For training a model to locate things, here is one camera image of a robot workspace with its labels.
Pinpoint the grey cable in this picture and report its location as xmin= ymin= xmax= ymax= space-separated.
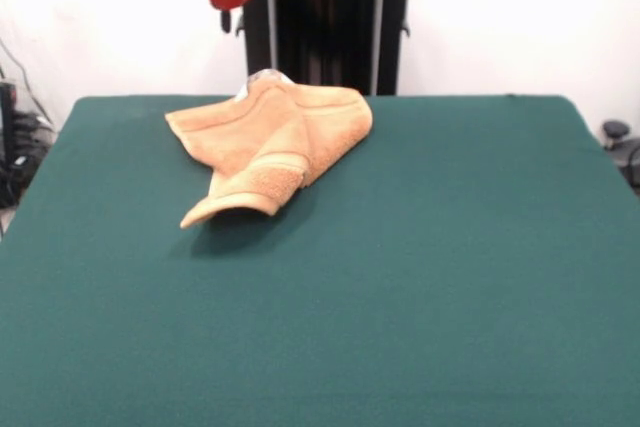
xmin=0 ymin=39 xmax=54 ymax=128

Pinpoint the tan terry towel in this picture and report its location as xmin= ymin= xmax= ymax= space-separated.
xmin=164 ymin=68 xmax=374 ymax=231

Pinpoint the black chair caster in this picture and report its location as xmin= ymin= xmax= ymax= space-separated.
xmin=602 ymin=120 xmax=632 ymax=151

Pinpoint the black chair base leg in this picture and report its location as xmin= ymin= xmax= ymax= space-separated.
xmin=613 ymin=139 xmax=640 ymax=193

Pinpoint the black power strip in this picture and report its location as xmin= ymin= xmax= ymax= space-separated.
xmin=12 ymin=112 xmax=56 ymax=183

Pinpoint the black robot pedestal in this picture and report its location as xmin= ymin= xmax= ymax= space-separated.
xmin=234 ymin=0 xmax=434 ymax=97

